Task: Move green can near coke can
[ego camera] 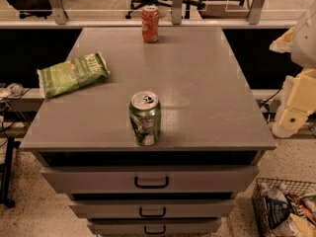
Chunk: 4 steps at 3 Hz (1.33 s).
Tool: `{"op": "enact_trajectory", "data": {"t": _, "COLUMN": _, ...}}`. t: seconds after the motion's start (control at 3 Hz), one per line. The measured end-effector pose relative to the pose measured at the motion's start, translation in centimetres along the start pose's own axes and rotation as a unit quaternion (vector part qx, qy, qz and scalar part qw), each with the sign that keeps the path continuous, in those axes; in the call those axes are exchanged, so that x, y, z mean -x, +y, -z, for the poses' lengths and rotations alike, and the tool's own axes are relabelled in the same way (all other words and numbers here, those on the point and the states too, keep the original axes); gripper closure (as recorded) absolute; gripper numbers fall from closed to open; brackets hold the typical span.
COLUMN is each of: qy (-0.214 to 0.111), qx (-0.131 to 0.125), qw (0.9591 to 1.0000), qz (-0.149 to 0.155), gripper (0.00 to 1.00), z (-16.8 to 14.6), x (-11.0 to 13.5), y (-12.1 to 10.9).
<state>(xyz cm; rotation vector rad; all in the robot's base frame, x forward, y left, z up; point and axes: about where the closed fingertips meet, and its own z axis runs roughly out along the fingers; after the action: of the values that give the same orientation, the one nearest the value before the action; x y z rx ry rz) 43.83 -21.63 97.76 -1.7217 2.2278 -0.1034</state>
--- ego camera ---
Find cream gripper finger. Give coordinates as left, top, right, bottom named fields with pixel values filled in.
left=272, top=68, right=316, bottom=138
left=270, top=28, right=294, bottom=53

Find green soda can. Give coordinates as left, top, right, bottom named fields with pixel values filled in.
left=129, top=91, right=161, bottom=146

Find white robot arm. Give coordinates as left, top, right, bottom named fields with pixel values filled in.
left=270, top=2, right=316, bottom=138

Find red coke can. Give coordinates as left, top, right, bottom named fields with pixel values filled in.
left=141, top=5, right=159, bottom=42

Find grey drawer cabinet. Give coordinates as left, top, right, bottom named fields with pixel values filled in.
left=22, top=27, right=275, bottom=237

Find snack packages in basket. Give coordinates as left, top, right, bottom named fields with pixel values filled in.
left=260, top=183, right=316, bottom=237

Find green chip bag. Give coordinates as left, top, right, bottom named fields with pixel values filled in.
left=37, top=52, right=111, bottom=98

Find clutter on left shelf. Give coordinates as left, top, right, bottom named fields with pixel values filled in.
left=0, top=83, right=24, bottom=99

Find black stand at left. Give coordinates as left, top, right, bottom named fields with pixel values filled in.
left=0, top=137, right=21, bottom=208

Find wire basket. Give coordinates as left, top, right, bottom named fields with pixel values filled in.
left=252, top=178, right=316, bottom=237

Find middle drawer with black handle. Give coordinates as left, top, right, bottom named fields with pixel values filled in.
left=69, top=199, right=236, bottom=219

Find drawer with black handle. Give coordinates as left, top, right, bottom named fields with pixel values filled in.
left=69, top=199, right=236, bottom=219
left=87, top=218, right=221, bottom=236
left=40, top=165, right=259, bottom=194

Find bottom drawer with black handle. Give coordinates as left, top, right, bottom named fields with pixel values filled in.
left=87, top=218, right=221, bottom=236

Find top drawer with black handle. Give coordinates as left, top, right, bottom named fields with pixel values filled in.
left=40, top=165, right=259, bottom=194

